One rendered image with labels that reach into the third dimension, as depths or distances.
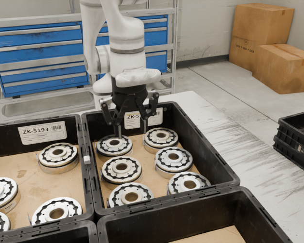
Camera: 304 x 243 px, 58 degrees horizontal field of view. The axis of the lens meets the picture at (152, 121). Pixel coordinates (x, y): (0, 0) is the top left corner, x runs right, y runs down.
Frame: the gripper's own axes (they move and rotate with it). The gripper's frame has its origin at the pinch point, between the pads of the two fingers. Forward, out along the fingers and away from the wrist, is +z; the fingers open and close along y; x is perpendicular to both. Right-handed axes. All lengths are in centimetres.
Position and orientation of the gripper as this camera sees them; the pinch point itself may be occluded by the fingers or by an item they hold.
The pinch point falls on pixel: (131, 129)
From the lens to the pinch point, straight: 65.9
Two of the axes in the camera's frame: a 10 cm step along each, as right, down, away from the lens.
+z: 0.0, 8.6, 5.0
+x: 4.0, 4.6, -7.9
